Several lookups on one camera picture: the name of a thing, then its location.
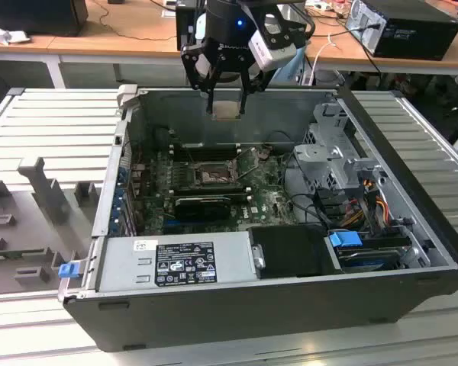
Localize black looped cable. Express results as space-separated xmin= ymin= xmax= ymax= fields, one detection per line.
xmin=281 ymin=152 xmax=329 ymax=226

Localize black graphics card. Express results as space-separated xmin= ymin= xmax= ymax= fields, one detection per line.
xmin=174 ymin=196 xmax=232 ymax=223

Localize yellow red wire bundle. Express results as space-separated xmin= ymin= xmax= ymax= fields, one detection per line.
xmin=343 ymin=178 xmax=391 ymax=230

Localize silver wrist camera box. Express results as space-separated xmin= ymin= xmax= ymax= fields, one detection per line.
xmin=249 ymin=13 xmax=302 ymax=72

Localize green motherboard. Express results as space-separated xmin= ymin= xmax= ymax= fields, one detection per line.
xmin=131 ymin=146 xmax=302 ymax=236

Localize blue plastic case latch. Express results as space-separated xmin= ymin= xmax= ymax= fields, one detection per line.
xmin=59 ymin=262 xmax=80 ymax=279

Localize crumpled white paper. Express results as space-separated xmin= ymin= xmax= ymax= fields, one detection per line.
xmin=0 ymin=21 xmax=31 ymax=46

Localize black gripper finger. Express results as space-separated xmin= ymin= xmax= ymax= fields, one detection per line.
xmin=180 ymin=43 xmax=219 ymax=115
xmin=238 ymin=53 xmax=270 ymax=115

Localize small black computer box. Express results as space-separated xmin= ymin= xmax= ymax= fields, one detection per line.
xmin=175 ymin=5 xmax=207 ymax=53

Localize grey power supply unit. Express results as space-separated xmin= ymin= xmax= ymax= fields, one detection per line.
xmin=97 ymin=230 xmax=259 ymax=293

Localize black desktop computer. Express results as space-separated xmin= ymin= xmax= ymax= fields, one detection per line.
xmin=347 ymin=0 xmax=458 ymax=62

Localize white cable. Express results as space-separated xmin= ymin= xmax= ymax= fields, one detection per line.
xmin=310 ymin=33 xmax=337 ymax=87

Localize grey parts rack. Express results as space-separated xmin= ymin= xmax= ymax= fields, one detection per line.
xmin=0 ymin=156 xmax=105 ymax=297

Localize silver drive cage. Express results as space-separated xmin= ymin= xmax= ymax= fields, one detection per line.
xmin=292 ymin=101 xmax=390 ymax=191

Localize CPU socket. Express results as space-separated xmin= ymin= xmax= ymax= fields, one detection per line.
xmin=193 ymin=162 xmax=240 ymax=188

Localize silver square CPU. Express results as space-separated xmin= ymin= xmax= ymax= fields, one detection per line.
xmin=211 ymin=101 xmax=241 ymax=122

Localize metal socket cover frame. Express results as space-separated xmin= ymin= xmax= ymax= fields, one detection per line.
xmin=232 ymin=149 xmax=261 ymax=181

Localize black plastic air shroud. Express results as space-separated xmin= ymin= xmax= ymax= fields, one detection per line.
xmin=247 ymin=224 xmax=344 ymax=279

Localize blue expansion slot latches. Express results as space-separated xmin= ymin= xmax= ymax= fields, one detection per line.
xmin=113 ymin=165 xmax=130 ymax=237

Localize black open PC case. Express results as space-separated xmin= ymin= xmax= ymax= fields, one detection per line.
xmin=56 ymin=84 xmax=458 ymax=354

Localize pale blue teach pendant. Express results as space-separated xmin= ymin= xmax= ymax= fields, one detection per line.
xmin=288 ymin=45 xmax=311 ymax=85

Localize hard disk in blue carrier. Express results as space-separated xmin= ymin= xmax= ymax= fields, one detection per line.
xmin=324 ymin=228 xmax=410 ymax=274

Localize large black box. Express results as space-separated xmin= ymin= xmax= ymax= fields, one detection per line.
xmin=0 ymin=0 xmax=89 ymax=38

